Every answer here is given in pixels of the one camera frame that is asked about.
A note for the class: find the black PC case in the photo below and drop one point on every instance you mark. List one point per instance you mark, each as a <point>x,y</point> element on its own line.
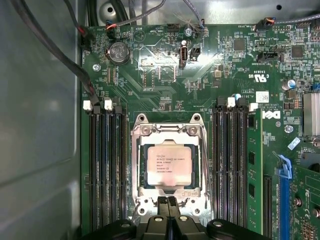
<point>37,125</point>

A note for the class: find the white clip RAM slot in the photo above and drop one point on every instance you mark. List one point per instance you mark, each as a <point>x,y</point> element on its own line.
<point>110,162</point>
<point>92,162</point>
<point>229,162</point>

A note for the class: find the blue expansion slot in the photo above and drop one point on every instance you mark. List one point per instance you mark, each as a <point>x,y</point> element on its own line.
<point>284,200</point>

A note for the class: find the green motherboard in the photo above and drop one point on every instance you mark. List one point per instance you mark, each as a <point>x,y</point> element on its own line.
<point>175,82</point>

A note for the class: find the CPU socket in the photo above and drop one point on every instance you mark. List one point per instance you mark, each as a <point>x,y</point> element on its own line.
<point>155,132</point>

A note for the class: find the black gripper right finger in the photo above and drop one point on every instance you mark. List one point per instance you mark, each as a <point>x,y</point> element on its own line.
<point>180,227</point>

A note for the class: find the silver internal USB port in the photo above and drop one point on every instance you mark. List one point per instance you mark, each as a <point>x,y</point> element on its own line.
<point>183,53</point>

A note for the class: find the round coin battery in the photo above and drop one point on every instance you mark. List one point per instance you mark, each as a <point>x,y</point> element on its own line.
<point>117,53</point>

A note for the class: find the silver chipset heatsink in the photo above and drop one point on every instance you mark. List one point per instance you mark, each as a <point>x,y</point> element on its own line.
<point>312,115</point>

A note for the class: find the white barcode sticker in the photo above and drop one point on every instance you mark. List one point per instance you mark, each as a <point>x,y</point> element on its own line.
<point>262,96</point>

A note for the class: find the green RAM stick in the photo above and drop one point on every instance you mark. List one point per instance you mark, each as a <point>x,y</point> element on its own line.
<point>257,150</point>

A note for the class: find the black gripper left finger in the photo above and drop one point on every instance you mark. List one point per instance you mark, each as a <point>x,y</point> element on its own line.
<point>160,227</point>

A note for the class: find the silver CPU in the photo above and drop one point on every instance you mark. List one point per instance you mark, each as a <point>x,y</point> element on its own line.
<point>170,165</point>

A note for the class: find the black expansion slot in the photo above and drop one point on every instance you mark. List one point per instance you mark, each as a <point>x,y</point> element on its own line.
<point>268,207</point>

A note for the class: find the black clip RAM slot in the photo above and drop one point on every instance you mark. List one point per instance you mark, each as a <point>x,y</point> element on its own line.
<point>217,162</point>
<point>100,162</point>
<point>121,162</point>
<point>241,162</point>

